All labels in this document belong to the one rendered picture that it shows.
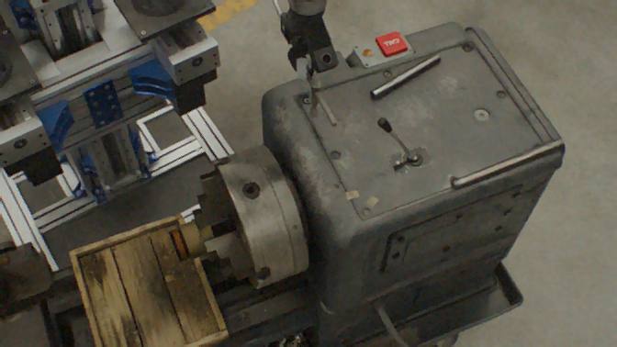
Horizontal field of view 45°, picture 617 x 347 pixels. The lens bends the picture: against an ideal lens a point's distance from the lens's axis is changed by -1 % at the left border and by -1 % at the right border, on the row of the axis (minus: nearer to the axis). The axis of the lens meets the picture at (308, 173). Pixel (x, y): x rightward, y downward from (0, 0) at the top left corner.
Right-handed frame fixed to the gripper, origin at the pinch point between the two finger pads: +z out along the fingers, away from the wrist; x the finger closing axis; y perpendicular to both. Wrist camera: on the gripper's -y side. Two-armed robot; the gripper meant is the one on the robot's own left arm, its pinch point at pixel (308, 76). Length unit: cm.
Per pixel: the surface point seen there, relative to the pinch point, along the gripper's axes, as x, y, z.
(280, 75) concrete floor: -38, 105, 138
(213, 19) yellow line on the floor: -22, 149, 139
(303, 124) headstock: 2.5, -3.1, 12.2
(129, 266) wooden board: 49, -2, 49
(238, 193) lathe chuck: 22.2, -13.0, 13.9
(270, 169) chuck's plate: 13.5, -10.1, 14.0
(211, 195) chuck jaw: 26.8, -7.1, 21.2
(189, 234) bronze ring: 34.3, -12.1, 25.5
